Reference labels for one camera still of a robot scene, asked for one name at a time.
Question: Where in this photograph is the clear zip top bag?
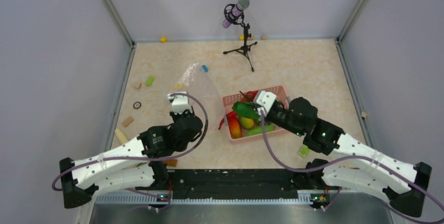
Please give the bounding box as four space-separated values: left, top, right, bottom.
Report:
170 62 225 130

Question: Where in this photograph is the yellow green lemon toy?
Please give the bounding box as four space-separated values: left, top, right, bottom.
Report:
239 116 256 130

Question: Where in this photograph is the red chili pepper toy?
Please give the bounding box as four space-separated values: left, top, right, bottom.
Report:
218 111 238 130

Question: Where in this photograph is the green bok choy toy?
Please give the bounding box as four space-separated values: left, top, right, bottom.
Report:
232 101 260 120

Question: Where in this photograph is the red lychee bunch toy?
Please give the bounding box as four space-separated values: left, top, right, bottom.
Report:
239 90 258 103

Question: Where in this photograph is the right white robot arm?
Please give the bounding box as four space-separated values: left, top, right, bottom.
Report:
260 93 432 218

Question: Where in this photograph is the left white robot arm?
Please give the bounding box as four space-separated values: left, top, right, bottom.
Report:
58 109 208 209

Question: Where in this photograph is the yellow rectangular block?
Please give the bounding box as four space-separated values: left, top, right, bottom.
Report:
173 83 186 90

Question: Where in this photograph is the green cucumber toy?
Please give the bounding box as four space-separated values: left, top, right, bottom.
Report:
246 125 275 137

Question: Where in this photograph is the green lego brick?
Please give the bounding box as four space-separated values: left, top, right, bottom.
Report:
298 145 311 158

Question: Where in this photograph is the pink perforated plastic basket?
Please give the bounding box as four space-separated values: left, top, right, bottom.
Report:
219 85 289 144

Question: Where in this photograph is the brown wooden block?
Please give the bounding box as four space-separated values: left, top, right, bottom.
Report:
162 159 178 167

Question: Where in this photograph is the red yellow mango toy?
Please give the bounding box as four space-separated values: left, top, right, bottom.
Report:
228 116 242 139

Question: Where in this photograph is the small round wheel toy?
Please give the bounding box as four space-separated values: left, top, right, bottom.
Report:
133 102 141 109

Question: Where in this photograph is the green block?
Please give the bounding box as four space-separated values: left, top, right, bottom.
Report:
145 75 154 86

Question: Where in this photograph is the small tan wooden cube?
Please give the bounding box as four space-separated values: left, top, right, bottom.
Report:
133 82 142 89

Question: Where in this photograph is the tan wooden block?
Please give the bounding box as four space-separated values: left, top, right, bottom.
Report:
121 116 134 128

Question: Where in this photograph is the cream wooden cylinder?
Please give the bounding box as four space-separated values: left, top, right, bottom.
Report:
114 128 129 145

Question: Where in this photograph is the black tripod mic stand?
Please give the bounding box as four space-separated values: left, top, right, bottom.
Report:
223 22 257 72

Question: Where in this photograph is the purple microphone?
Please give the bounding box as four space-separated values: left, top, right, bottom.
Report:
222 0 250 29

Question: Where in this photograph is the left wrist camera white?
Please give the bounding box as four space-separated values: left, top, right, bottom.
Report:
167 91 192 115

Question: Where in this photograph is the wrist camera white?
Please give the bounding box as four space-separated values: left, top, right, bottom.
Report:
167 91 192 115
253 90 277 116

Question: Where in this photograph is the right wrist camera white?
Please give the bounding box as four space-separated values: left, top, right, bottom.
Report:
253 90 277 116

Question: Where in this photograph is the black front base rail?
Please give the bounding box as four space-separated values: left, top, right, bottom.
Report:
148 169 326 200

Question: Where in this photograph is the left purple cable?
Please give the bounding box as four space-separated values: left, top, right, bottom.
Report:
52 92 209 212

